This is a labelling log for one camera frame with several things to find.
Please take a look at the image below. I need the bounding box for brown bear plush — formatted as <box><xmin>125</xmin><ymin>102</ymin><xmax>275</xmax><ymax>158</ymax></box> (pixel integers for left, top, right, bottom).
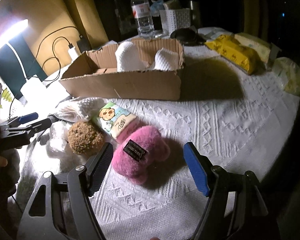
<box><xmin>68</xmin><ymin>122</ymin><xmax>105</xmax><ymax>157</ymax></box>

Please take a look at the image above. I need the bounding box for cartoon tissue packet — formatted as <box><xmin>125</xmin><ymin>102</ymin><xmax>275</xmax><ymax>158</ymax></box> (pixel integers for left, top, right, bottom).
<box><xmin>91</xmin><ymin>102</ymin><xmax>140</xmax><ymax>143</ymax></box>

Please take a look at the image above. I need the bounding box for pink plush toy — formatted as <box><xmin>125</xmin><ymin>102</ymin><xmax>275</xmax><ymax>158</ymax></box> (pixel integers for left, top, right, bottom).
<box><xmin>111</xmin><ymin>126</ymin><xmax>171</xmax><ymax>185</ymax></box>

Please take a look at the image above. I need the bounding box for white waffle towel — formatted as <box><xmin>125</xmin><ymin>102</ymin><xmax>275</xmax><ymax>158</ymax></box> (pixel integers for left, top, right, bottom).
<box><xmin>115</xmin><ymin>41</ymin><xmax>180</xmax><ymax>72</ymax></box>

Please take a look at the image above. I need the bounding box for white textured tablecloth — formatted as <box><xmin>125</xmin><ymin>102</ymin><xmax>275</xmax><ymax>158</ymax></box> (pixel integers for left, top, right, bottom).
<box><xmin>12</xmin><ymin>27</ymin><xmax>300</xmax><ymax>240</ymax></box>

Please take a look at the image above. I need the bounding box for white phone charger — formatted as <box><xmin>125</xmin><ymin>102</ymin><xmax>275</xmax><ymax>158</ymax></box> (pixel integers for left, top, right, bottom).
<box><xmin>68</xmin><ymin>43</ymin><xmax>79</xmax><ymax>62</ymax></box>

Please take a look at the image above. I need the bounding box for cardboard box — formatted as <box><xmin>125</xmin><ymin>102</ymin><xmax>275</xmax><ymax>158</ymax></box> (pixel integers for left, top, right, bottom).
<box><xmin>60</xmin><ymin>38</ymin><xmax>184</xmax><ymax>101</ymax></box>

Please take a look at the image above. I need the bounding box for black power adapter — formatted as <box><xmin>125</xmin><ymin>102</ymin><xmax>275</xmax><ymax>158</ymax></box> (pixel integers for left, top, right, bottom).
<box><xmin>76</xmin><ymin>35</ymin><xmax>91</xmax><ymax>53</ymax></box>

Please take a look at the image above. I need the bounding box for yellow wipes pack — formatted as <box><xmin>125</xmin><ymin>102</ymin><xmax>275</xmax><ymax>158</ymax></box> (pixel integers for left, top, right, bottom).
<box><xmin>205</xmin><ymin>34</ymin><xmax>259</xmax><ymax>75</ymax></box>

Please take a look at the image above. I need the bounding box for clear plastic tissue bag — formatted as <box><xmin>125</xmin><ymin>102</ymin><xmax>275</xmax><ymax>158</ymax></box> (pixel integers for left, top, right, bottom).
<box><xmin>272</xmin><ymin>57</ymin><xmax>300</xmax><ymax>96</ymax></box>

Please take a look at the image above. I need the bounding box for pale yellow tissue pack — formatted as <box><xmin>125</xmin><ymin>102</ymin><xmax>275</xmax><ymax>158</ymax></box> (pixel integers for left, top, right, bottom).
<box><xmin>235</xmin><ymin>33</ymin><xmax>271</xmax><ymax>63</ymax></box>

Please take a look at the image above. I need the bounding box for black round lid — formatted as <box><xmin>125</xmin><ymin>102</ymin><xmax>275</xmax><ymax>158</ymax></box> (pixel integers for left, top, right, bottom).
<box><xmin>170</xmin><ymin>28</ymin><xmax>206</xmax><ymax>46</ymax></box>

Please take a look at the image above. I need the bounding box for metal thermos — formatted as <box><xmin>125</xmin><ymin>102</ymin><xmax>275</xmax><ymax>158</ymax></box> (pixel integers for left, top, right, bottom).
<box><xmin>190</xmin><ymin>1</ymin><xmax>200</xmax><ymax>28</ymax></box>

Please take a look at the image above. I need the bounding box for white woven basket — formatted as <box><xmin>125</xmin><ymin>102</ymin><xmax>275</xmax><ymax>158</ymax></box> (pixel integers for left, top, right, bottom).
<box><xmin>160</xmin><ymin>8</ymin><xmax>191</xmax><ymax>35</ymax></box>

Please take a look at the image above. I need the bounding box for clear water bottle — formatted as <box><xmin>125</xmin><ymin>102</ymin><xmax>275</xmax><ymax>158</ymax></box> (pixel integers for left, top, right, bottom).
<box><xmin>131</xmin><ymin>0</ymin><xmax>154</xmax><ymax>37</ymax></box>

